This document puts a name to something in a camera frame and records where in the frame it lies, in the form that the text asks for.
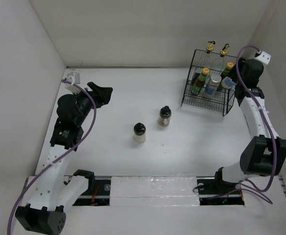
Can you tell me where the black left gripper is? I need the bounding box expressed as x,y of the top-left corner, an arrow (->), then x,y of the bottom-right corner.
72,82 -> 112,126

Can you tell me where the yellow cap sauce bottle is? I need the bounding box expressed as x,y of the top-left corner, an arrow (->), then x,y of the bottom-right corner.
191,68 -> 210,95
217,62 -> 235,91

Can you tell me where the blue label silver cap jar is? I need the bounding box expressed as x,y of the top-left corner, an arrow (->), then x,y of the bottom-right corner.
221,76 -> 236,89

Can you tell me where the glass oil bottle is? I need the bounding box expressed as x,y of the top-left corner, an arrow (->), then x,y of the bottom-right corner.
200,41 -> 215,68
213,44 -> 230,71

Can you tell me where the brown spice jar black cap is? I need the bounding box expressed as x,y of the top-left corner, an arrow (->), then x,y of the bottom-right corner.
158,106 -> 171,127

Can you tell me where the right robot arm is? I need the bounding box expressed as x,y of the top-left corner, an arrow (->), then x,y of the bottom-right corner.
213,58 -> 286,193

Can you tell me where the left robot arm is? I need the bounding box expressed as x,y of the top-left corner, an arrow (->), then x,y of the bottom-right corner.
13,80 -> 113,235

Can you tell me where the white spice jar black cap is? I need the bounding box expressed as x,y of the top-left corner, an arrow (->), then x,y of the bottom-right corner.
133,122 -> 146,143

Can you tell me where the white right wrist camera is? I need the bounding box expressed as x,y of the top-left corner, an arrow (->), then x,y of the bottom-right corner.
254,51 -> 271,66

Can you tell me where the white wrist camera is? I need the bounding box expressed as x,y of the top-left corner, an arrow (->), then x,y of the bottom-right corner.
63,72 -> 80,94
254,51 -> 271,66

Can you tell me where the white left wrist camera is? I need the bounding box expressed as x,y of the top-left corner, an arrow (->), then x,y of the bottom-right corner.
63,72 -> 80,94

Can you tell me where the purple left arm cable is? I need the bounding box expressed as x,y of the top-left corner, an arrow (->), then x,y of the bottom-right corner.
7,78 -> 97,235

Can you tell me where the black wire rack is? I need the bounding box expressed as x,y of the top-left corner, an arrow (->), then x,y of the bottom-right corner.
181,49 -> 235,116

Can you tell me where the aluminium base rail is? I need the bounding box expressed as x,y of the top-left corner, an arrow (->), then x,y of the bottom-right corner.
23,175 -> 246,207

